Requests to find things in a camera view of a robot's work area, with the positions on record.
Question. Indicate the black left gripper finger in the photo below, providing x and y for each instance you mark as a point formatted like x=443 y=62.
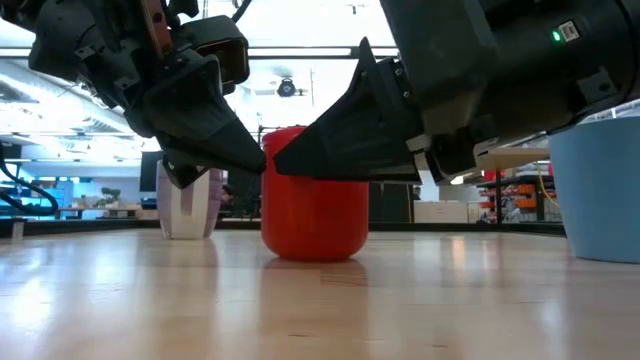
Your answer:
x=200 y=125

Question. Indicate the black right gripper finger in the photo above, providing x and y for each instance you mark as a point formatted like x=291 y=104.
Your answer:
x=360 y=140

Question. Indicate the purple and white mug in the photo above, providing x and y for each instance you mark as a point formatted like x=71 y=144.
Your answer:
x=190 y=215

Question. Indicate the red mug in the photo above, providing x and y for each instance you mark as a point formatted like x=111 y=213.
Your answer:
x=315 y=220

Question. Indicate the blue cup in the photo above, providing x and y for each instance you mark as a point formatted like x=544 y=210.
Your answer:
x=600 y=200

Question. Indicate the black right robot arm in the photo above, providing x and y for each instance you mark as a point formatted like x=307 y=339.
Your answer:
x=575 y=65

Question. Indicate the wooden shelf with black legs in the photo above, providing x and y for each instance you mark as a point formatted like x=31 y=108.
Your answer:
x=515 y=157

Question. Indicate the black monitor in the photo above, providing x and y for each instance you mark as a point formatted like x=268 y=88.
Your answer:
x=149 y=170

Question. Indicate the black round ceiling fixture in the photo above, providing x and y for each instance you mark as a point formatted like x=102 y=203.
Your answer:
x=286 y=88

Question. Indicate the beige low cabinet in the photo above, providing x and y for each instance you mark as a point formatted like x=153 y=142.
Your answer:
x=445 y=212

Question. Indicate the small dark potted plant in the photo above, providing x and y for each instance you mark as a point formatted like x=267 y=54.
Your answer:
x=111 y=194

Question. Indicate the wooden background table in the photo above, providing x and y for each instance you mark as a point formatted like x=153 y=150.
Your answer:
x=125 y=212

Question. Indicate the rack with orange bins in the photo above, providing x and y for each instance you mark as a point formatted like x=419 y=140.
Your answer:
x=525 y=202

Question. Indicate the black light bar frame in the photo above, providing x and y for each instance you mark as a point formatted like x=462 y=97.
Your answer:
x=357 y=51

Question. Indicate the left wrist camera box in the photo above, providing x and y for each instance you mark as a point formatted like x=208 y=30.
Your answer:
x=215 y=37

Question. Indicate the black aluminium table frame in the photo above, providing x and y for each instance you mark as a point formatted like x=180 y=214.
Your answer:
x=90 y=227

